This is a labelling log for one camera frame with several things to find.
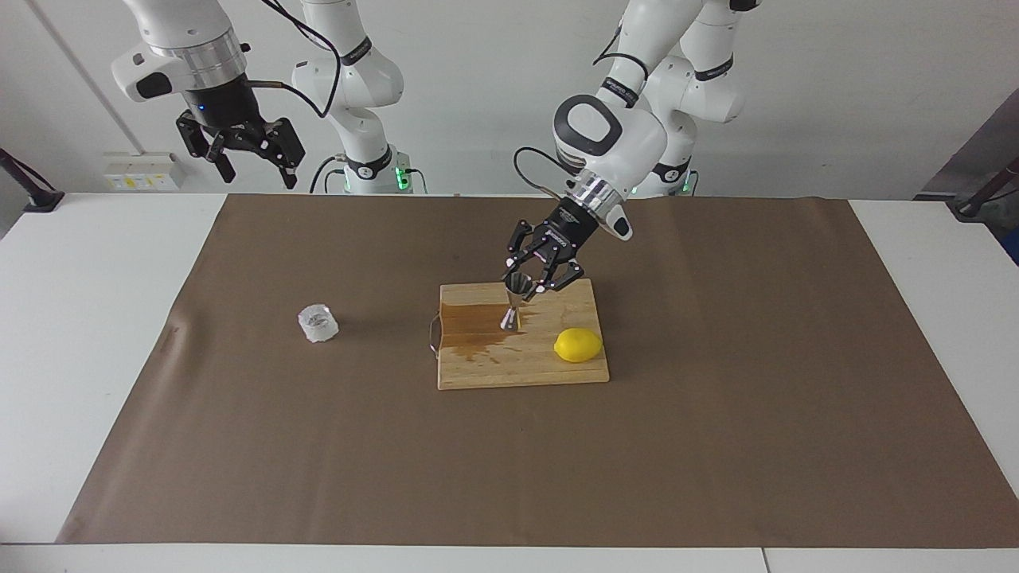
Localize steel cocktail jigger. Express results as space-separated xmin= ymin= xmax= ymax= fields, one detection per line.
xmin=499 ymin=271 xmax=536 ymax=333

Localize brown paper table mat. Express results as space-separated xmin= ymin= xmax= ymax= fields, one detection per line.
xmin=56 ymin=193 xmax=1019 ymax=550

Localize black right base cables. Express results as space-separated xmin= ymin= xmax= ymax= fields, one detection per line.
xmin=309 ymin=155 xmax=428 ymax=196

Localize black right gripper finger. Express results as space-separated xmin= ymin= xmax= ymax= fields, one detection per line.
xmin=259 ymin=118 xmax=307 ymax=190
xmin=176 ymin=111 xmax=237 ymax=185

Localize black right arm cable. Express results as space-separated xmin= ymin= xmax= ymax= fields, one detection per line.
xmin=243 ymin=0 xmax=344 ymax=120

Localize white wall socket box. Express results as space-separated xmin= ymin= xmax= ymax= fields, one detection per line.
xmin=103 ymin=153 xmax=184 ymax=192

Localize yellow lemon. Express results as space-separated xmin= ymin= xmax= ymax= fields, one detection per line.
xmin=554 ymin=327 xmax=603 ymax=364

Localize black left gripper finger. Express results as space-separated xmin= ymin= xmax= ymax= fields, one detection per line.
xmin=505 ymin=219 xmax=550 ymax=279
xmin=525 ymin=256 xmax=586 ymax=302

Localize wooden cutting board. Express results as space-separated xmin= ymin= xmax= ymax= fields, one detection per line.
xmin=428 ymin=278 xmax=611 ymax=391

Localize black table clamp stand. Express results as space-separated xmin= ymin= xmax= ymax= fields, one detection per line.
xmin=0 ymin=148 xmax=65 ymax=212
xmin=947 ymin=155 xmax=1019 ymax=221

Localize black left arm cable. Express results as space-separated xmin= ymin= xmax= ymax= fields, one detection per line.
xmin=513 ymin=24 xmax=650 ymax=200

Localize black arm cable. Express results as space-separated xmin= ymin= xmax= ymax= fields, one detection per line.
xmin=513 ymin=24 xmax=650 ymax=200
xmin=243 ymin=0 xmax=344 ymax=120

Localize clear textured glass cup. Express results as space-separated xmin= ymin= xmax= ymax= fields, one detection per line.
xmin=298 ymin=303 xmax=340 ymax=344

